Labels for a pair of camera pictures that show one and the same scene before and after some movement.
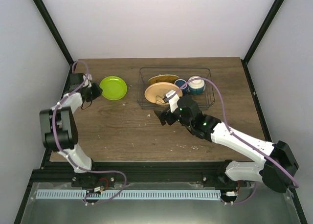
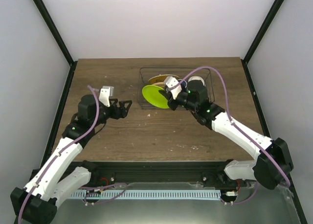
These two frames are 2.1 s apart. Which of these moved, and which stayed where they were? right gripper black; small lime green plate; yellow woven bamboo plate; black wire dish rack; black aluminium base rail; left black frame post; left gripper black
Moved: small lime green plate; right gripper black; left gripper black
Stayed: yellow woven bamboo plate; black wire dish rack; black aluminium base rail; left black frame post
